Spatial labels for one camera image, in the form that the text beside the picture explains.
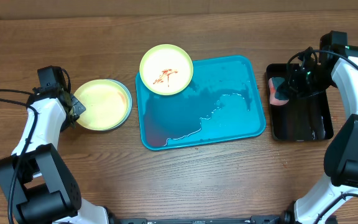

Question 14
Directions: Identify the yellow plate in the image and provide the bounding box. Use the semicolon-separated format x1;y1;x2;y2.
74;79;127;131

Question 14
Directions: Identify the light blue plate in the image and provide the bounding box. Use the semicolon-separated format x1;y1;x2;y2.
111;80;132;130

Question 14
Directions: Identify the yellow plate ketchup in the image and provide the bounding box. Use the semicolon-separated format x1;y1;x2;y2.
139;44;194;96

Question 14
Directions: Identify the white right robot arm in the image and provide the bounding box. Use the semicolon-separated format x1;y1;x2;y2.
266;44;358;223

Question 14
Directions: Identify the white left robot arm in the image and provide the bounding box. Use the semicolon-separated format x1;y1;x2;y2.
0;98;114;223

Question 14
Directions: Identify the black water tray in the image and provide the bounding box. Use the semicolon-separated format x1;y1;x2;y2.
265;63;334;141

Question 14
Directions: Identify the teal plastic tray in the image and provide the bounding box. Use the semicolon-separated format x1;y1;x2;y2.
135;55;266;151

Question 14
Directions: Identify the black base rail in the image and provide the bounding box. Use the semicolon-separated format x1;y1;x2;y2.
112;215;282;224

